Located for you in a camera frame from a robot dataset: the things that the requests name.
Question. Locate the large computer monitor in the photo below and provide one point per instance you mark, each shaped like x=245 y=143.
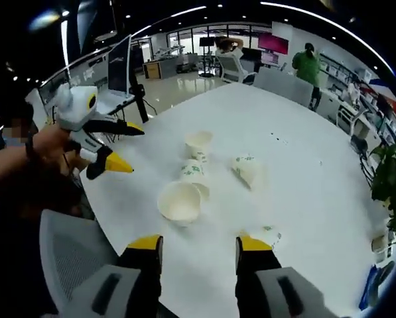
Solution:
x=118 y=69

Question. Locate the white green-print paper cup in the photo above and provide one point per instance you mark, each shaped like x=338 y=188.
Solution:
x=199 y=145
x=179 y=205
x=274 y=236
x=247 y=169
x=192 y=172

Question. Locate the person's left hand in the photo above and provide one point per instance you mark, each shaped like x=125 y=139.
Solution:
x=51 y=145

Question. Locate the potted green plant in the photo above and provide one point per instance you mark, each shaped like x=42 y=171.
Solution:
x=395 y=185

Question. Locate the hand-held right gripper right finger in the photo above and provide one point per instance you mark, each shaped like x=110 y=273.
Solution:
x=267 y=288

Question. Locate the blue packet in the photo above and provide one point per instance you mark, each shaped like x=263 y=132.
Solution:
x=371 y=288

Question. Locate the plain grey office chair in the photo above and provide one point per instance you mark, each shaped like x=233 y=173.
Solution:
x=280 y=86

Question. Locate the grey mesh office chair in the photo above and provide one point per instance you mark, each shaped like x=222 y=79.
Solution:
x=71 y=251

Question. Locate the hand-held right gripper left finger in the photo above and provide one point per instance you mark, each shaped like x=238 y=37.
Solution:
x=128 y=285

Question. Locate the magenta wall screen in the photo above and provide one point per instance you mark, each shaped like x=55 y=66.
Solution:
x=273 y=44

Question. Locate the person's dark clothing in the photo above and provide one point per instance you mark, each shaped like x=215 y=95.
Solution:
x=35 y=205

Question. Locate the black screen on stand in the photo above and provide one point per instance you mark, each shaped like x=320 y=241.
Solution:
x=206 y=42

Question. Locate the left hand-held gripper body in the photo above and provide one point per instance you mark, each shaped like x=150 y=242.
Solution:
x=75 y=106

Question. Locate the black wristband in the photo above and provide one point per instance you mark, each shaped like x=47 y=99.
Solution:
x=30 y=145

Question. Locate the person's head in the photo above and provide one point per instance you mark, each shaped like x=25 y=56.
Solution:
x=26 y=114

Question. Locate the black stand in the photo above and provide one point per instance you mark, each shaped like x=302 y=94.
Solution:
x=142 y=106

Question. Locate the white table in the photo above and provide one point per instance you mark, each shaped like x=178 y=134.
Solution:
x=284 y=198

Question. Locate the white office chair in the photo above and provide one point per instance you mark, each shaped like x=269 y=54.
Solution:
x=345 y=116
x=232 y=68

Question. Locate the orange front counter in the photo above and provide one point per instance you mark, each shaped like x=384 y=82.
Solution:
x=153 y=70

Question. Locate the white storage shelf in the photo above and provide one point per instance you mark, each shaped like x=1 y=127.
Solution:
x=386 y=126

